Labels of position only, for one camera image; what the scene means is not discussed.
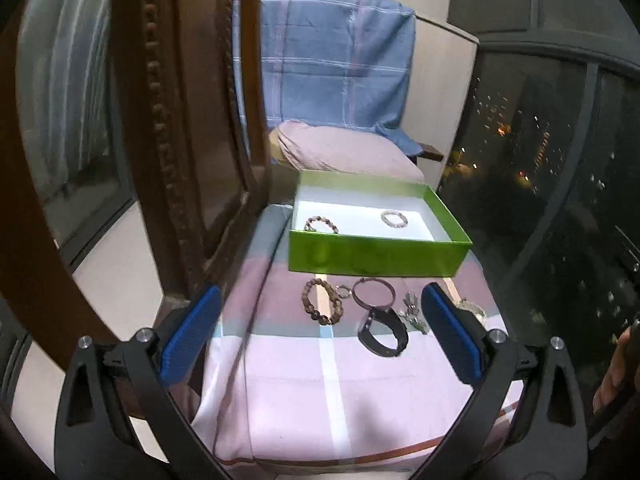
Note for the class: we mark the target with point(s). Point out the blue plaid cloth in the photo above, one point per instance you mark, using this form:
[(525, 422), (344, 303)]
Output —
[(325, 60)]

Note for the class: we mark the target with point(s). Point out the dark window frame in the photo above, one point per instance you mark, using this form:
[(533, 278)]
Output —
[(550, 47)]

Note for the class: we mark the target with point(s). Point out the yellow pad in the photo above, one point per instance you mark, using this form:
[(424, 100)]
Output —
[(274, 147)]

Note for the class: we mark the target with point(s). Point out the black wristwatch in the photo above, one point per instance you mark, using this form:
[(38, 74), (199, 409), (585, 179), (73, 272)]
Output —
[(364, 336)]

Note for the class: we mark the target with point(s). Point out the person's right hand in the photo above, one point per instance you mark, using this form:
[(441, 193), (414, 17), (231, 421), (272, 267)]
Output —
[(617, 370)]

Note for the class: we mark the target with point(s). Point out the pink pillow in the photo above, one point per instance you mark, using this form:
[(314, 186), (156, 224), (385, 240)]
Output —
[(345, 152)]

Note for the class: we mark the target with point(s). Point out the thin metal bangle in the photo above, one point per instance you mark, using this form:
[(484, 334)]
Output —
[(354, 291)]

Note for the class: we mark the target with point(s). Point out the green cardboard box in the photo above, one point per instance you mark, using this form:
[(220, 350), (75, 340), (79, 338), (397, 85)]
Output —
[(375, 257)]

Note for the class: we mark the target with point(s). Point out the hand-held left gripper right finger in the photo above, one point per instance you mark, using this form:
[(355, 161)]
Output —
[(450, 340)]

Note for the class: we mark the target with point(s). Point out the carved wooden chair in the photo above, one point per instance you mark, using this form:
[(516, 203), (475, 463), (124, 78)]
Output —
[(190, 110)]

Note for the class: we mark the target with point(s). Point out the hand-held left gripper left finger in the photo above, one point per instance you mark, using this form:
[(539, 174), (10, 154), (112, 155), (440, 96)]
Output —
[(192, 340)]

